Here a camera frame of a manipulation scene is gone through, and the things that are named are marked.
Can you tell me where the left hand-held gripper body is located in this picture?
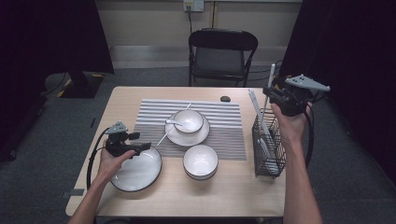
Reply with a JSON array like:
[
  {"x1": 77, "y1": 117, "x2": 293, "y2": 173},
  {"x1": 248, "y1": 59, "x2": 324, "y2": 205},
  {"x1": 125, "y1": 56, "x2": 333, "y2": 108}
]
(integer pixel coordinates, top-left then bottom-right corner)
[{"x1": 105, "y1": 120, "x2": 134, "y2": 158}]

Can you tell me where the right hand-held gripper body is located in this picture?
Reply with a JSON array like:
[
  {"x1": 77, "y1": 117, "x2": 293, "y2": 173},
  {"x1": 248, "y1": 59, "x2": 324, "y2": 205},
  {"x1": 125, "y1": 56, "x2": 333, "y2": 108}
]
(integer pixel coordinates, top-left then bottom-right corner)
[{"x1": 275, "y1": 74, "x2": 331, "y2": 118}]

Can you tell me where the white ceramic spoon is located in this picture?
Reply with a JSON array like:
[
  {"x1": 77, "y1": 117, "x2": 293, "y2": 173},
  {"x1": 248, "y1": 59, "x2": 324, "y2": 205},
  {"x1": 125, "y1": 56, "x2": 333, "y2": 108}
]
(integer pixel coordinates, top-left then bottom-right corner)
[
  {"x1": 165, "y1": 119, "x2": 195, "y2": 130},
  {"x1": 258, "y1": 138, "x2": 280, "y2": 175}
]

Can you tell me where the white plate black rim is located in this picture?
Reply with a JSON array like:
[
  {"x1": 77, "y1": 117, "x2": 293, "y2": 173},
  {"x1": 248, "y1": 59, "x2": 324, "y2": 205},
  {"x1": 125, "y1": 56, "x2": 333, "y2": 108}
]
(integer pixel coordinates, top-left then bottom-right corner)
[
  {"x1": 110, "y1": 145, "x2": 163, "y2": 193},
  {"x1": 163, "y1": 110, "x2": 211, "y2": 147}
]

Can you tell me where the white bowl brown rim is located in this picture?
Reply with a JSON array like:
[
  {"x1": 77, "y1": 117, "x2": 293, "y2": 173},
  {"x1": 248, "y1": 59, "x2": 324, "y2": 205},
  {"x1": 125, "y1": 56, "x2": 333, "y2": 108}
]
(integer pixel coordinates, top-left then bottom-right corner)
[
  {"x1": 182, "y1": 144, "x2": 219, "y2": 181},
  {"x1": 173, "y1": 108, "x2": 205, "y2": 134}
]

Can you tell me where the black wire cutlery basket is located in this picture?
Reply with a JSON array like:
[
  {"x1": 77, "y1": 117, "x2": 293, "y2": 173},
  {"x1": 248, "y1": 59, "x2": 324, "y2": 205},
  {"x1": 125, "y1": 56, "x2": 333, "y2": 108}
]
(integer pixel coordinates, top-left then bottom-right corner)
[{"x1": 251, "y1": 107, "x2": 287, "y2": 179}]

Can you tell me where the person's left hand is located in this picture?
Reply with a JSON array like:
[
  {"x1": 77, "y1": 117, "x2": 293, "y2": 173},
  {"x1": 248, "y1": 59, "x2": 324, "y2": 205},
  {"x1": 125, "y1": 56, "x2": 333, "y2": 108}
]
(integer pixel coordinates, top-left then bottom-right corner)
[{"x1": 97, "y1": 148, "x2": 137, "y2": 185}]

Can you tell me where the person's right hand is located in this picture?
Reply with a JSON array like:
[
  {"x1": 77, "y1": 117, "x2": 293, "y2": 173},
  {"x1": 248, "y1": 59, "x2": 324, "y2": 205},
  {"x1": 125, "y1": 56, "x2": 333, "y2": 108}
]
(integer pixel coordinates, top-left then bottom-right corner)
[{"x1": 270, "y1": 102, "x2": 313, "y2": 147}]

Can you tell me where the black folding chair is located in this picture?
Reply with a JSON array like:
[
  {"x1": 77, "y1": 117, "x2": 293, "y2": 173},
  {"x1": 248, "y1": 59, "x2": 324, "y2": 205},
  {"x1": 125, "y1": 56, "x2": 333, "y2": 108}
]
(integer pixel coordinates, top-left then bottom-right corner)
[{"x1": 188, "y1": 27, "x2": 260, "y2": 88}]

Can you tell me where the grey white striped placemat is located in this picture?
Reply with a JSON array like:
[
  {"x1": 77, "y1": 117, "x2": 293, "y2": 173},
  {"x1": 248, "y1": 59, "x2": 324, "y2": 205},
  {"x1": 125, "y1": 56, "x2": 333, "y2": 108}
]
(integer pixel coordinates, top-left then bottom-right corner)
[{"x1": 133, "y1": 98, "x2": 248, "y2": 161}]

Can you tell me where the grey tape strip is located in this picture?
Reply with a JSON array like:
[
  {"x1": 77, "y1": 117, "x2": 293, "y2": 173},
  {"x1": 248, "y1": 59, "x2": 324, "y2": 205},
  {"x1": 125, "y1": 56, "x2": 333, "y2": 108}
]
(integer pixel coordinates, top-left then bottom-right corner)
[{"x1": 61, "y1": 188, "x2": 86, "y2": 199}]

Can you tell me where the black stand striped base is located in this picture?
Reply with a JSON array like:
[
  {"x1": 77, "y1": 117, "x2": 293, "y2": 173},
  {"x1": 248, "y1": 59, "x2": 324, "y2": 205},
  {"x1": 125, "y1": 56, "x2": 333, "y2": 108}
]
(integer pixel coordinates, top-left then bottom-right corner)
[{"x1": 57, "y1": 69, "x2": 106, "y2": 100}]

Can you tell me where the black curtain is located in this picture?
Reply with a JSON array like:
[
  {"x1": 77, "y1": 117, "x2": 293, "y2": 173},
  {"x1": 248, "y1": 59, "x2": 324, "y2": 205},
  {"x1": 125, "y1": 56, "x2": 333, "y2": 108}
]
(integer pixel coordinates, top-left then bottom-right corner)
[
  {"x1": 0, "y1": 0, "x2": 115, "y2": 162},
  {"x1": 278, "y1": 0, "x2": 396, "y2": 185}
]

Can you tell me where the grey round floor base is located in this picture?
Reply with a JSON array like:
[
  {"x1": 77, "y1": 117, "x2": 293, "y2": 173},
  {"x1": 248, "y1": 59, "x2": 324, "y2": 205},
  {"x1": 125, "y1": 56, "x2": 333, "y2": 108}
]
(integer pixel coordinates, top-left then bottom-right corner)
[{"x1": 43, "y1": 73, "x2": 73, "y2": 96}]

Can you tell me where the black floor cable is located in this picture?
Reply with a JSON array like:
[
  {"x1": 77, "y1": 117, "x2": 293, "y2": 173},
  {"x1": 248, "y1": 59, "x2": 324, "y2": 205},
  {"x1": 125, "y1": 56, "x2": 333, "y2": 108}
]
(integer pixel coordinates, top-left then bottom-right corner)
[{"x1": 248, "y1": 60, "x2": 284, "y2": 82}]

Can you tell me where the left hand-held gripper cable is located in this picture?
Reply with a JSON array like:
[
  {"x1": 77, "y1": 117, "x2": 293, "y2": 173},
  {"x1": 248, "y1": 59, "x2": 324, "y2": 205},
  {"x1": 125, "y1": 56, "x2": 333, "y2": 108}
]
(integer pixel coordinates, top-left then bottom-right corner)
[{"x1": 86, "y1": 129, "x2": 110, "y2": 190}]

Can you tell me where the black socket cable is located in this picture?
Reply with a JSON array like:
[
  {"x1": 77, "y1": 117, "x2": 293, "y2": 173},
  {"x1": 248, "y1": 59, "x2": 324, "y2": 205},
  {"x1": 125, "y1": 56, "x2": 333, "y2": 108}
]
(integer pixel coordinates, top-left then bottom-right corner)
[{"x1": 186, "y1": 6, "x2": 194, "y2": 35}]

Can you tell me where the white wall socket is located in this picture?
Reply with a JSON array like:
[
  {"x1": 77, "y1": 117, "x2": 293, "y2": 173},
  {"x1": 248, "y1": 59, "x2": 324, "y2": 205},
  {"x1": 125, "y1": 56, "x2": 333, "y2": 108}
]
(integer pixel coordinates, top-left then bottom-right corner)
[{"x1": 182, "y1": 0, "x2": 205, "y2": 13}]

